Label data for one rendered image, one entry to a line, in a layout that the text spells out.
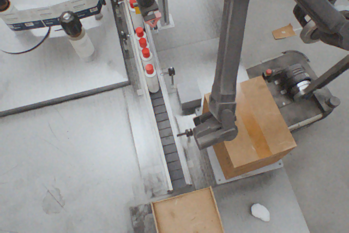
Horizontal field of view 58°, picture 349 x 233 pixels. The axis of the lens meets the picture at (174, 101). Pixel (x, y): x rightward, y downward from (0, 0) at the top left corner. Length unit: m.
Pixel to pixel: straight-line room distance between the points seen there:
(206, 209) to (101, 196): 0.45
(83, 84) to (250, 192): 0.91
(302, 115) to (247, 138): 1.11
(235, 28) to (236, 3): 0.06
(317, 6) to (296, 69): 1.25
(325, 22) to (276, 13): 1.96
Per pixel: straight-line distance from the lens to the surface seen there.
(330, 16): 0.98
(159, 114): 1.43
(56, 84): 1.61
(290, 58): 2.41
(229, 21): 0.82
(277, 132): 1.19
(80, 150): 1.51
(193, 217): 1.39
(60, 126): 1.58
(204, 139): 0.92
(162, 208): 1.39
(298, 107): 2.26
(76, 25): 1.42
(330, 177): 2.45
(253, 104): 1.21
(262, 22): 2.84
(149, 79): 1.35
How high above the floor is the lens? 2.22
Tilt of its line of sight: 67 degrees down
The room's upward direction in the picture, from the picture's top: 6 degrees counter-clockwise
